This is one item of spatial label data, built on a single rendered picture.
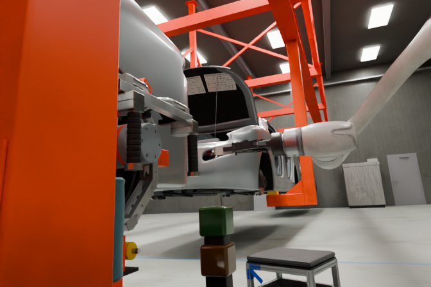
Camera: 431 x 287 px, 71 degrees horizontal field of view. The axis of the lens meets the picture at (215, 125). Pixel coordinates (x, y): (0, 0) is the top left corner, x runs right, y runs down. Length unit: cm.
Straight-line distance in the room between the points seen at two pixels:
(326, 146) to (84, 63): 69
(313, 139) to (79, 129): 68
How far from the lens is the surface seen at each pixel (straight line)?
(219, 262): 44
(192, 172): 106
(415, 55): 108
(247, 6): 462
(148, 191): 121
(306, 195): 443
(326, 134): 93
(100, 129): 46
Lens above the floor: 67
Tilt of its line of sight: 13 degrees up
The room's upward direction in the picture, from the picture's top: 3 degrees counter-clockwise
